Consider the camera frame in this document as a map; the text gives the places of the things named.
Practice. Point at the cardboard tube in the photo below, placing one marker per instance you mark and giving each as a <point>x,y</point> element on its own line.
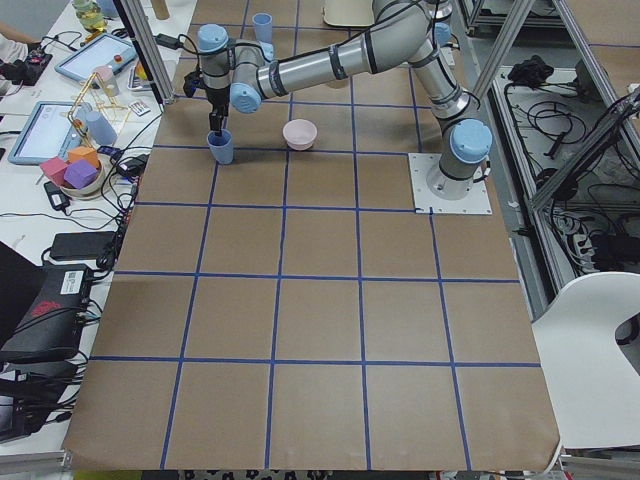
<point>160,9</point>

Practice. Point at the black power brick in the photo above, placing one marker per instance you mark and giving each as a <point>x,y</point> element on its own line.
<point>80,245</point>

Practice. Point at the small remote control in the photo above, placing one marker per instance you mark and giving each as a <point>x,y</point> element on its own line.
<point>139,108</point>

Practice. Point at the gold wire rack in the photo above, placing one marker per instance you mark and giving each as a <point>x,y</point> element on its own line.
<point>93,98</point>

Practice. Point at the white chair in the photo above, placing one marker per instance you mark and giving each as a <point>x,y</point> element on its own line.
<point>593,387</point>

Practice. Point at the pink bowl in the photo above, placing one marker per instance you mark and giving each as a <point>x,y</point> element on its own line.
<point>299,134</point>

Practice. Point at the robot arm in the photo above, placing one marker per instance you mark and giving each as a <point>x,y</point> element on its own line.
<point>242,74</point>

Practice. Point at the black laptop computer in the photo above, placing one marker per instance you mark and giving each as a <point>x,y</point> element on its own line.
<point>41,309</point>

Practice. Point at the pale blue cup on desk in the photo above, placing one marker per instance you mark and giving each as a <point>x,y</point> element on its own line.
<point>100,128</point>

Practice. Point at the blue cup near arm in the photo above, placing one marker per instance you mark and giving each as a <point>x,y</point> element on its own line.
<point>263,27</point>

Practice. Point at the teach pendant tablet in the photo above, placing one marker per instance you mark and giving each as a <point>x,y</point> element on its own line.
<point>104,50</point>
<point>47,133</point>

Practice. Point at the teach pendant tablet far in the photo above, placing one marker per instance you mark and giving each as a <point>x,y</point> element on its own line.
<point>104,50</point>

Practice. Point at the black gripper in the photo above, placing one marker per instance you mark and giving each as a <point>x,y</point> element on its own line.
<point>218,99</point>

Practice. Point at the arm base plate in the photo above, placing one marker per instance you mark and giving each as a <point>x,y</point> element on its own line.
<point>435,193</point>

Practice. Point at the black power adapter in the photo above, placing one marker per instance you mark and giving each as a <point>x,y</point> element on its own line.
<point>168,41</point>

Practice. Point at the pink cup on desk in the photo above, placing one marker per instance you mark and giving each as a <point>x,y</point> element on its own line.
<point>104,78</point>

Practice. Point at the white bowl of blocks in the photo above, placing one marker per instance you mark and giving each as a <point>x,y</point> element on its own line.
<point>83,179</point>

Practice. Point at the teach pendant tablet near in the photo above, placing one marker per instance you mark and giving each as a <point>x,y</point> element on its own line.
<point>47,133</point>

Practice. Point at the aluminium frame post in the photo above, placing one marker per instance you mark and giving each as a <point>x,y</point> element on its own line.
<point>135,22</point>

